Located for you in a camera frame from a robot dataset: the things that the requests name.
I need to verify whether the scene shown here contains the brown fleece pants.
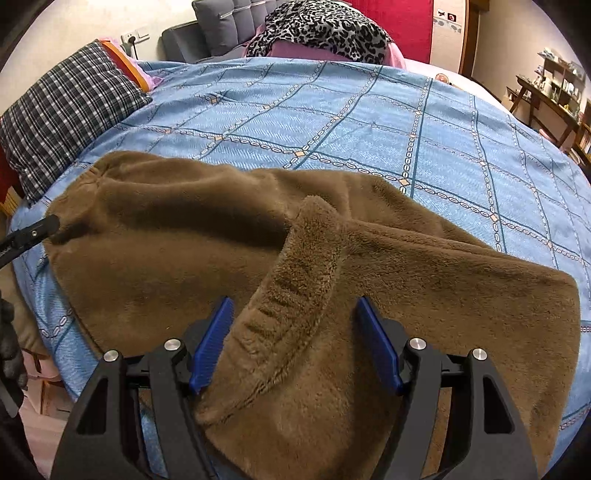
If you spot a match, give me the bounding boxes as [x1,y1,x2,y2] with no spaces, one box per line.
[45,151,580,479]

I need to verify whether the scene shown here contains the plaid pillow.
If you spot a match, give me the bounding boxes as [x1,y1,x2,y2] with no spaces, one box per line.
[1,40,151,203]

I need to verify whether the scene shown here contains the grey padded headboard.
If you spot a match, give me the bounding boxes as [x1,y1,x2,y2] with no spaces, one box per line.
[161,0,283,64]

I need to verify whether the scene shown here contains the wooden bookshelf with books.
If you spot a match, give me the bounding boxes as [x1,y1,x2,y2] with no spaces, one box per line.
[569,100,591,174]

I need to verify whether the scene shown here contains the blue patterned bedspread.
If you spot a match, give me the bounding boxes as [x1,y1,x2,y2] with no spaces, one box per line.
[9,59,590,459]

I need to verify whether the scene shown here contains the pink pillow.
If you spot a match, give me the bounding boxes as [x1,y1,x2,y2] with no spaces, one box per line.
[242,34,407,69]

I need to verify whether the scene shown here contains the wooden desk with shelf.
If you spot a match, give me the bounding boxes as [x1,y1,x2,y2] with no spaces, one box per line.
[507,48,587,147]

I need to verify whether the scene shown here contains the small object on bed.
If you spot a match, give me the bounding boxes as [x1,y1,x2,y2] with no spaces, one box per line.
[435,73,453,86]

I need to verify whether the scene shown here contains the leopard print cloth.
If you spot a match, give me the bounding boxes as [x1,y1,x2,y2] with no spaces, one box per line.
[249,1,394,43]

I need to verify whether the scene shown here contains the red curtain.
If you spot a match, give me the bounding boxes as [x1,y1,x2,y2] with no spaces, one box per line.
[349,0,434,63]

